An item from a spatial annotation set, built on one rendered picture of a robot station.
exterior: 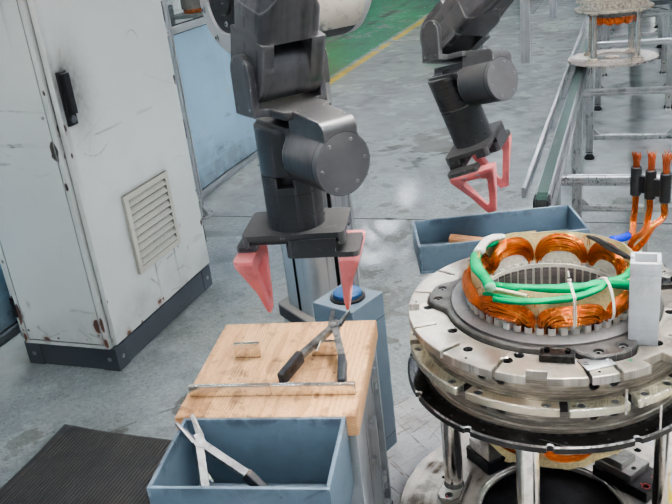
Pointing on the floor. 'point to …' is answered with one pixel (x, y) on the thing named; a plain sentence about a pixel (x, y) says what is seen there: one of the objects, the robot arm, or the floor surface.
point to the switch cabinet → (94, 180)
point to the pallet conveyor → (572, 110)
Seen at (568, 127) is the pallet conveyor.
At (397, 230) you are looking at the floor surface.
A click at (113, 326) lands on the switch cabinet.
